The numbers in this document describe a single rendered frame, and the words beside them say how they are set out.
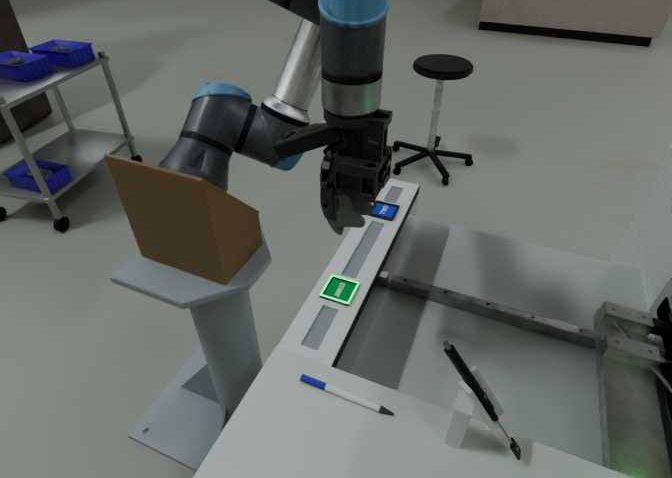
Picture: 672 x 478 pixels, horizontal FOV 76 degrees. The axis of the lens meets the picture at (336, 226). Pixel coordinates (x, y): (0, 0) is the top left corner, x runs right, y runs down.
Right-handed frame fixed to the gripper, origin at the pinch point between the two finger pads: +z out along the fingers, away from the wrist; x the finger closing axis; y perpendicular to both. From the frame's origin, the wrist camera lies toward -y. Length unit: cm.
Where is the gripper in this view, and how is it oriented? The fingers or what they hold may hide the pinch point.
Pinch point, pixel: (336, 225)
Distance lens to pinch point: 68.4
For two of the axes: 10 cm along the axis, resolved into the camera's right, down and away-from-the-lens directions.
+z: 0.0, 7.8, 6.2
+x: 3.9, -5.7, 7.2
